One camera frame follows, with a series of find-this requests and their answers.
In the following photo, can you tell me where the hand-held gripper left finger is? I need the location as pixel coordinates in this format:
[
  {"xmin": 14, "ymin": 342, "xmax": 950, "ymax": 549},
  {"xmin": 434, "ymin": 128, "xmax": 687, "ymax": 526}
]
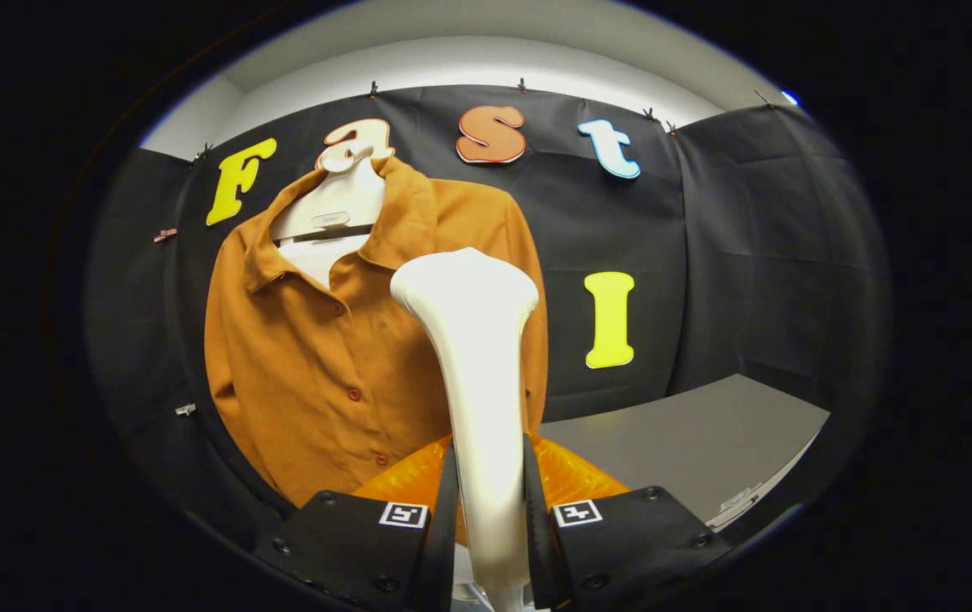
[{"xmin": 252, "ymin": 433, "xmax": 463, "ymax": 612}]

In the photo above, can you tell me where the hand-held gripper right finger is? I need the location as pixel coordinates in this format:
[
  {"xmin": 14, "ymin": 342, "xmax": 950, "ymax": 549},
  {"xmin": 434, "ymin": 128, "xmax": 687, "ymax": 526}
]
[{"xmin": 522, "ymin": 432, "xmax": 735, "ymax": 611}]

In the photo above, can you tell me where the white garment steamer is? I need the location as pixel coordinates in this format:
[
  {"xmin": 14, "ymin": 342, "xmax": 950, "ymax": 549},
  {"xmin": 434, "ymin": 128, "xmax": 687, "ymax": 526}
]
[{"xmin": 389, "ymin": 247, "xmax": 541, "ymax": 612}]

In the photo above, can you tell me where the orange button-up shirt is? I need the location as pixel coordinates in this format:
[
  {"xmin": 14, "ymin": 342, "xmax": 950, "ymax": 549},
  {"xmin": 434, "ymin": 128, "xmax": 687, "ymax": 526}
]
[{"xmin": 203, "ymin": 156, "xmax": 549, "ymax": 508}]

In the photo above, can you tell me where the black backdrop cloth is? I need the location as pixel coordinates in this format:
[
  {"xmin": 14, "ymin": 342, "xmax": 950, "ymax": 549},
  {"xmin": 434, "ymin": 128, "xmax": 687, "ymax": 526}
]
[{"xmin": 84, "ymin": 83, "xmax": 893, "ymax": 553}]

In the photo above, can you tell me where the white plastic hanger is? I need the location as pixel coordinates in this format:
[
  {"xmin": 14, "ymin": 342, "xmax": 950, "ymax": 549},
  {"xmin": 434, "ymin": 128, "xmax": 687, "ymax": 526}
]
[{"xmin": 270, "ymin": 140, "xmax": 387, "ymax": 243}]

